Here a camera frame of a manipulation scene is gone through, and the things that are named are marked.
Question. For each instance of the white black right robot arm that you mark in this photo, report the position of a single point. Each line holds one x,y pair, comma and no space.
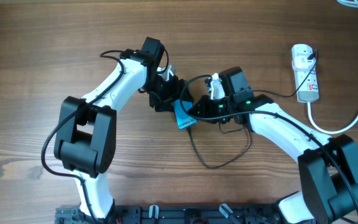
328,166

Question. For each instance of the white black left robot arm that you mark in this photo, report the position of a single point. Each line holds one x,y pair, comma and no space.
85,138

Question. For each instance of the white power strip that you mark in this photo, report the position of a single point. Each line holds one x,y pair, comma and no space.
306,85

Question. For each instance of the Galaxy smartphone with cyan screen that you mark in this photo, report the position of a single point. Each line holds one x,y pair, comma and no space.
183,120

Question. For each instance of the white USB charger plug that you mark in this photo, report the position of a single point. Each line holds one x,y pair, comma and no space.
301,63

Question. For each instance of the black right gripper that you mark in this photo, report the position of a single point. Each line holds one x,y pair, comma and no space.
204,104

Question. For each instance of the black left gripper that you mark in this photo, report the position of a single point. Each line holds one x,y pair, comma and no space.
174,83

